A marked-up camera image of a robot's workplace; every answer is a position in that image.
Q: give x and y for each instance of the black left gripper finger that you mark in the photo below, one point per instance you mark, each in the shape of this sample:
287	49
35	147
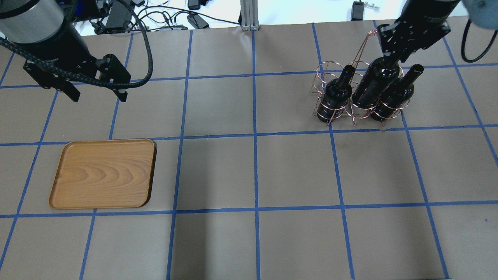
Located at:
71	91
121	95

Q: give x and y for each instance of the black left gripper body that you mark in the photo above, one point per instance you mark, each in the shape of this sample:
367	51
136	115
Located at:
65	46

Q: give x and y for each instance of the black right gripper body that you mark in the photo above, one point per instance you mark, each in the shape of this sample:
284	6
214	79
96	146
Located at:
421	20

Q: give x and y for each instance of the dark wine bottle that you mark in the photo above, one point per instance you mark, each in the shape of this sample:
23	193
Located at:
336	96
397	95
381	73

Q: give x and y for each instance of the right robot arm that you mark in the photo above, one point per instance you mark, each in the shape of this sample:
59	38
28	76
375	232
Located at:
482	13

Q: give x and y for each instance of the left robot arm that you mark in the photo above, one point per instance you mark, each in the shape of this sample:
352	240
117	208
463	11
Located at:
41	29

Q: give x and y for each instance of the wooden tray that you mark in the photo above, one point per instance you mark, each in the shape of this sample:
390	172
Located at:
104	174

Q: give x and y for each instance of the black power adapter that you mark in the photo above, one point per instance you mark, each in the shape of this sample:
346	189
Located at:
118	19

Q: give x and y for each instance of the copper wire bottle basket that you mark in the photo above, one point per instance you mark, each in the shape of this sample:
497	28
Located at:
322	79

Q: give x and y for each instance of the aluminium frame post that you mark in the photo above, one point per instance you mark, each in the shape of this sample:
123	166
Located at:
249	15

